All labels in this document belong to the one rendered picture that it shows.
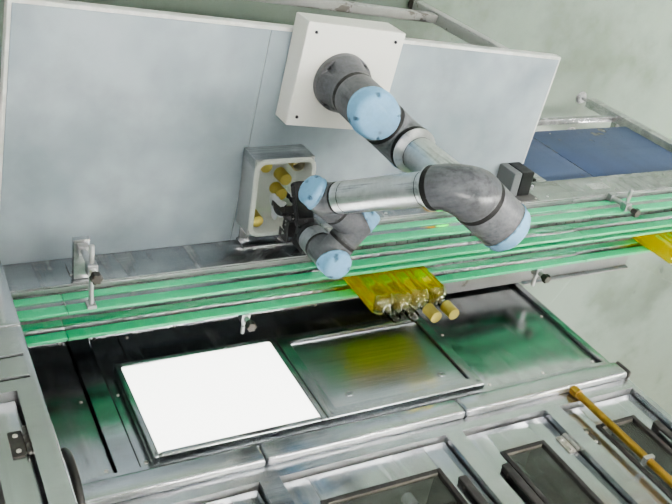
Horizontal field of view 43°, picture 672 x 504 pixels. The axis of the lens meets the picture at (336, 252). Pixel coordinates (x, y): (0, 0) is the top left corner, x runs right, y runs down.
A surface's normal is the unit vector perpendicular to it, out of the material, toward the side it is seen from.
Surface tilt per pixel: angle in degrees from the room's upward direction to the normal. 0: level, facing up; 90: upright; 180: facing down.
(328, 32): 4
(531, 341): 90
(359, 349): 90
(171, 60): 0
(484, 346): 91
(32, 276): 90
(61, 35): 0
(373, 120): 10
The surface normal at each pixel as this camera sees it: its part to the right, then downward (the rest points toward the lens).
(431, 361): 0.15, -0.86
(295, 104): 0.39, 0.52
